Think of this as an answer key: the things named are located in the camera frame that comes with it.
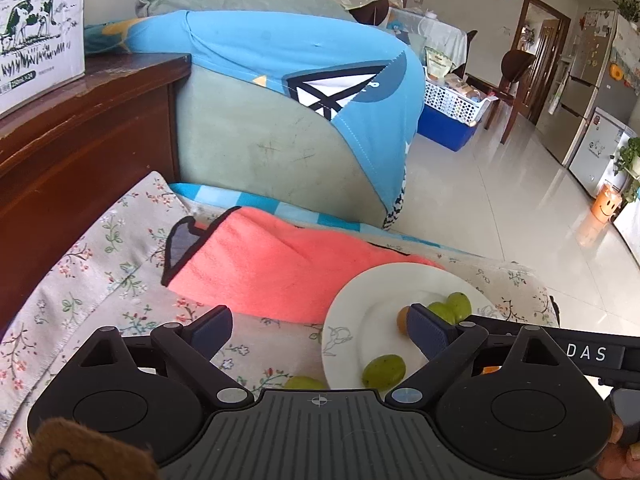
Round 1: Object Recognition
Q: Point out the floral fabric cover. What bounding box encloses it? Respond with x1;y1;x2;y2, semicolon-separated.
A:
0;171;561;441

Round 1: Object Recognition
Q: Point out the white cow print carton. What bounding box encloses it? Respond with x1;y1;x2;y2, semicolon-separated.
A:
0;0;88;118

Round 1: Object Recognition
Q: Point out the table with white cloth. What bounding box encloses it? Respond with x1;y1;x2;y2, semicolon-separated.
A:
390;7;471;81

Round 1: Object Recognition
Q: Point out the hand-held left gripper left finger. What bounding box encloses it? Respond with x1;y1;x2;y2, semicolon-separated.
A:
65;304;256;408

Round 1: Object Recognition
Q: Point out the white plastic basket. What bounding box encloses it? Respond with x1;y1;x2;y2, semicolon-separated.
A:
422;80;501;128

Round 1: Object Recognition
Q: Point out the brown wooden chair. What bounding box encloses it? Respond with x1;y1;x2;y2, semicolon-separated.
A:
482;50;534;146
350;0;392;27

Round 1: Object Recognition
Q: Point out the green sofa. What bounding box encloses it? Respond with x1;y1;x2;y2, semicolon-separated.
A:
175;67;391;223

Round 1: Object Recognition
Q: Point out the white small refrigerator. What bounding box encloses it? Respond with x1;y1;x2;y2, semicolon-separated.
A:
570;107;638;198

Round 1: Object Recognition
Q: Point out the green snack bag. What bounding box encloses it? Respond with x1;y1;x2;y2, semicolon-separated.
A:
425;47;454;81

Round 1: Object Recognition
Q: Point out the orange smiley bin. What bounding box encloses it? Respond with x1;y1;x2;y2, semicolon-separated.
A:
591;183;623;223

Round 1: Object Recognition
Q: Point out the pink towel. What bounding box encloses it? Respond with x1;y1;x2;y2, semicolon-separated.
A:
161;206;446;325

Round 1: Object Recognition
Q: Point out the person's right hand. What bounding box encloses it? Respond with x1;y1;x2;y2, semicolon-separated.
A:
597;395;640;480

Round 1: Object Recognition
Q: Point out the houndstooth sofa cover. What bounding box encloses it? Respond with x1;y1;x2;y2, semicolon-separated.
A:
382;194;407;231

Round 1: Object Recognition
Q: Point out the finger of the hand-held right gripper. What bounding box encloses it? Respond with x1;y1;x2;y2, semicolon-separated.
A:
467;314;568;341

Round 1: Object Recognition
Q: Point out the blue striped cloth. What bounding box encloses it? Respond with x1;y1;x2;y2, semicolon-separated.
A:
167;182;401;233

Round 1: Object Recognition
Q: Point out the brown plush item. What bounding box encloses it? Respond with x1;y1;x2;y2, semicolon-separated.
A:
27;417;161;480

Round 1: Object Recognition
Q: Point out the green round fruit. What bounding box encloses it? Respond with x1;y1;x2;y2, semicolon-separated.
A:
426;301;458;326
362;354;406;388
446;291;472;317
283;376;328;391

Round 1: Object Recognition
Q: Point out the blue star print cloth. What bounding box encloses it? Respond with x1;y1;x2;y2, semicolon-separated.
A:
82;10;426;231

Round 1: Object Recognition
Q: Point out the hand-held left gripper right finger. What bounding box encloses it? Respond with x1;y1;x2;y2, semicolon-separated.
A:
385;302;583;406

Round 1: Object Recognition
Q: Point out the white floral plate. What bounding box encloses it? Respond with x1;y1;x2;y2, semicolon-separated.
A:
321;262;501;391

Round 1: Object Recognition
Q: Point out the silver refrigerator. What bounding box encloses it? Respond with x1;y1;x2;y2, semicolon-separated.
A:
537;10;618;168

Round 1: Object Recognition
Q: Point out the brown wooden cabinet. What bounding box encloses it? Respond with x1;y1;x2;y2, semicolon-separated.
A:
0;52;193;331

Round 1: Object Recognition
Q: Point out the brown wooden door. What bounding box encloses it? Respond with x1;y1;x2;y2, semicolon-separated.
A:
517;0;571;126

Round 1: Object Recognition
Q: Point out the green potted plant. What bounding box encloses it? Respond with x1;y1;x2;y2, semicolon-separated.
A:
614;137;640;201
612;0;640;31

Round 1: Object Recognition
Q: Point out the blue plastic crate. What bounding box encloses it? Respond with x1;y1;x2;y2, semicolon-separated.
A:
417;105;478;152

